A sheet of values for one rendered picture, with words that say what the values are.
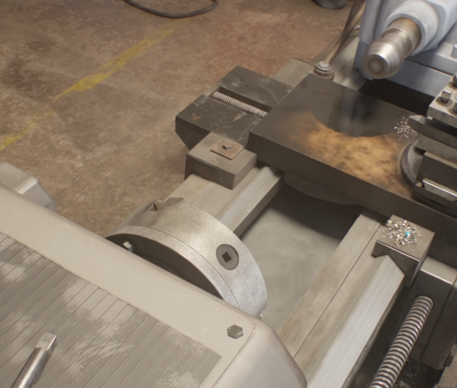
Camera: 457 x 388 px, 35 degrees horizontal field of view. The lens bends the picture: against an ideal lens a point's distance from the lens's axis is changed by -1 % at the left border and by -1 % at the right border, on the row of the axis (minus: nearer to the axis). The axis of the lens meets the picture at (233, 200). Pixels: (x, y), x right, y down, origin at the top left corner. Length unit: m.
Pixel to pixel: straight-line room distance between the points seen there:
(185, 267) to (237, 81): 1.02
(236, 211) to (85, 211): 1.29
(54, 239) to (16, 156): 2.27
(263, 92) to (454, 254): 0.64
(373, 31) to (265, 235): 0.61
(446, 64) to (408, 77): 0.12
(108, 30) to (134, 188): 1.25
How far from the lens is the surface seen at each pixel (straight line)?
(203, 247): 0.96
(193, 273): 0.95
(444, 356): 1.75
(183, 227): 0.97
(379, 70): 1.64
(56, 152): 3.05
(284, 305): 1.55
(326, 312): 1.41
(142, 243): 0.97
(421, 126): 1.50
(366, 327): 1.41
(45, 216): 0.81
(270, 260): 1.63
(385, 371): 1.49
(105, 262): 0.76
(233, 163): 1.62
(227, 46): 3.82
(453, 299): 1.62
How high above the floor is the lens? 1.89
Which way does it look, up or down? 42 degrees down
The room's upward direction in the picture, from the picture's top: 8 degrees clockwise
